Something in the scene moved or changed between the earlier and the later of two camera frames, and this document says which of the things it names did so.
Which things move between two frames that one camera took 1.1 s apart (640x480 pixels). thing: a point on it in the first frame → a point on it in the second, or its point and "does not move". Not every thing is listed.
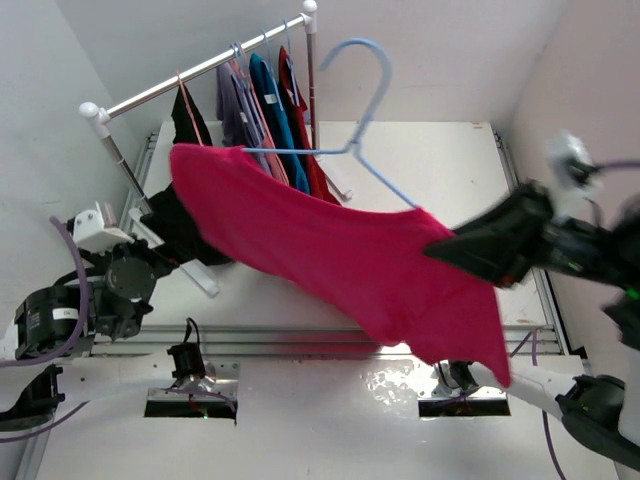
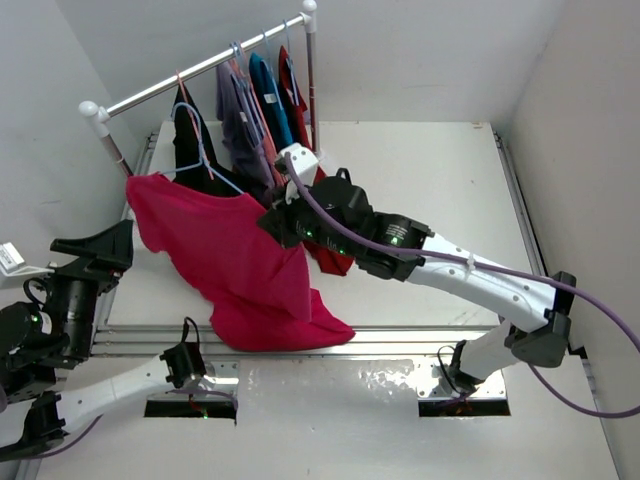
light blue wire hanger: (353, 148) → (202, 159)
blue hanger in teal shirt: (269, 60) does not move
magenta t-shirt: (362, 268) → (234, 260)
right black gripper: (502, 244) → (281, 220)
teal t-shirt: (272, 97) does not move
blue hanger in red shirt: (289, 60) does not move
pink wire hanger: (190, 109) does not move
